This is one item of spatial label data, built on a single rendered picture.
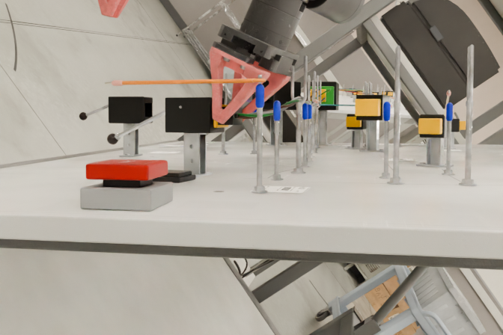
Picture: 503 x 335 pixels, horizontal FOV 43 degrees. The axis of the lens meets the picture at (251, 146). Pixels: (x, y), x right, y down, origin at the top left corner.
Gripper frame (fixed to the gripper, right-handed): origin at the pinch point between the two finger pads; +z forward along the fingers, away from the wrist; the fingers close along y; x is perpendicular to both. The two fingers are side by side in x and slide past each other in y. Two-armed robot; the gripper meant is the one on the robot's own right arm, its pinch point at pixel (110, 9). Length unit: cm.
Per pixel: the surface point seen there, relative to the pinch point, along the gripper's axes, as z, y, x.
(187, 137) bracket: 13.0, -1.1, -13.4
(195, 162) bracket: 15.6, -1.2, -14.9
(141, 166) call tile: 12.5, -25.7, -21.6
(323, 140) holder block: 18, 78, -11
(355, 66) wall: -21, 742, 122
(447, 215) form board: 11.8, -19.6, -43.3
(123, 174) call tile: 13.3, -26.0, -20.4
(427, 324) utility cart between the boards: 152, 370, -36
